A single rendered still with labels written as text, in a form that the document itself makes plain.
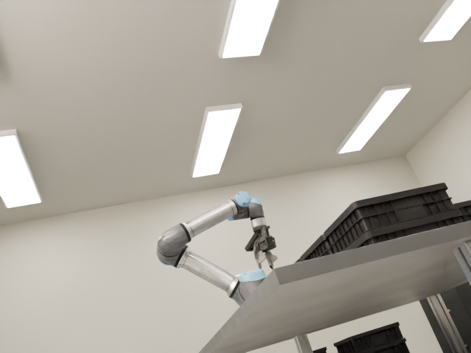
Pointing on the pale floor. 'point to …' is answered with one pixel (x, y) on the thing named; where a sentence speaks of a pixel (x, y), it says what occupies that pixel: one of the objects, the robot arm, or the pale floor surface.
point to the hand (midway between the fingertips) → (265, 267)
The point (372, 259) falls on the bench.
